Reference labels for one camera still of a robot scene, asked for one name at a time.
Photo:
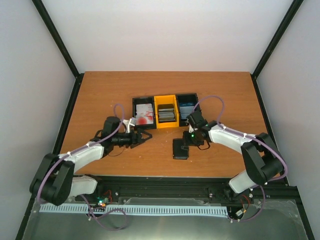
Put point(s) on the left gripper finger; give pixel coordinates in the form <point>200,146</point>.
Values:
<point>143,134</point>
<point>137,142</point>

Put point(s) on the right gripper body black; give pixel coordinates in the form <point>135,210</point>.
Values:
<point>193,140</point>

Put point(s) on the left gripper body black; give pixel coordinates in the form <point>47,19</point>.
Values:
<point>126,141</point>

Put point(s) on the black leather card holder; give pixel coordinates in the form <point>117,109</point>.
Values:
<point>178,153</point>

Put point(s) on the dark card stack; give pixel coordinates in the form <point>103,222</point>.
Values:
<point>166,113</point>

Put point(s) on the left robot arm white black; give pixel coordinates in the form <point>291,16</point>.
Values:
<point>55,180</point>

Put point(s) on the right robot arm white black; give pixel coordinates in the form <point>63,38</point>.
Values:
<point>262,159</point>

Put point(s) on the red white card stack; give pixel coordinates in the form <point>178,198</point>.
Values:
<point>144,114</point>

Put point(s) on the blue card stack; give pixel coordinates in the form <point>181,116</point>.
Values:
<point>186,108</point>

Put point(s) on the black bin left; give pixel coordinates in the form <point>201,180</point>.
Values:
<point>141,100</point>

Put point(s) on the black bin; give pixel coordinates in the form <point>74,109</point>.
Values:
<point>141,100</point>
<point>185,97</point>

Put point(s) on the yellow bin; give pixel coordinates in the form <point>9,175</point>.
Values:
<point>166,99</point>

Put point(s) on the black bin right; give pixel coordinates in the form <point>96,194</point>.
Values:
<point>185,97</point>

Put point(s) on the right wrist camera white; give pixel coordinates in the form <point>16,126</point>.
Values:
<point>190,129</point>

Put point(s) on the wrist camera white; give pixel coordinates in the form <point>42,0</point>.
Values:
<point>129,124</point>
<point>190,129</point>

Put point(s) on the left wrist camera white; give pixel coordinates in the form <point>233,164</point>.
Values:
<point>129,124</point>

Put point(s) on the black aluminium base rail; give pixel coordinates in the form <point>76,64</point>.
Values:
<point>209,190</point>

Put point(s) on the light blue cable duct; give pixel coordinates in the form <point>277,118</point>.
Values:
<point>139,210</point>

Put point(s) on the right black frame post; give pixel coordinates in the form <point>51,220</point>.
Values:
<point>284,24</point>

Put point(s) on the black frame post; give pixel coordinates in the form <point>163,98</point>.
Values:
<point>47,20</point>
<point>284,24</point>

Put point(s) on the left black frame post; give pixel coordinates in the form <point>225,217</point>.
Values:
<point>47,20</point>

